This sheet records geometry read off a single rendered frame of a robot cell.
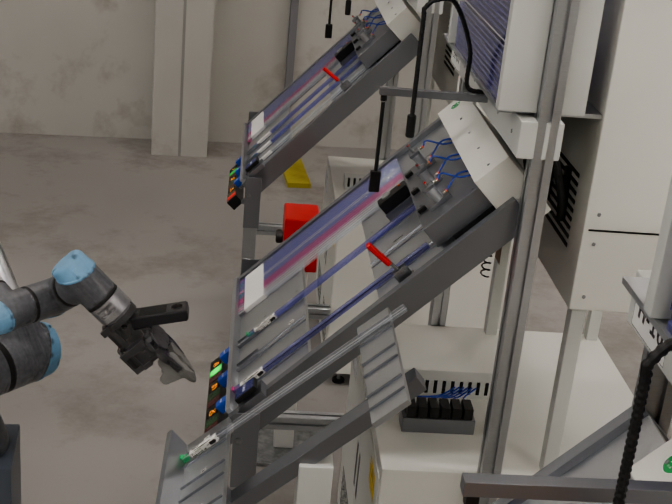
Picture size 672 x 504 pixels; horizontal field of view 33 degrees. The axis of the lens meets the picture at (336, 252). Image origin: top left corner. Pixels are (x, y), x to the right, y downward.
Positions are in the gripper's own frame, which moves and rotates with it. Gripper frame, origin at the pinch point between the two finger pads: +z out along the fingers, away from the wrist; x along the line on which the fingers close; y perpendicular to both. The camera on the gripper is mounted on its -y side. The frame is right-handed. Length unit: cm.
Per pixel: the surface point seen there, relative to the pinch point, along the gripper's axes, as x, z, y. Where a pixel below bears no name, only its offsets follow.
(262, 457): -88, 67, 39
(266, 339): -15.0, 9.4, -11.6
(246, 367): -9.1, 9.4, -5.9
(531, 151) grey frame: 14, 1, -81
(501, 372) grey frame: 14, 34, -51
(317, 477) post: 40.4, 14.1, -18.9
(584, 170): 4, 14, -87
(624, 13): 10, -8, -109
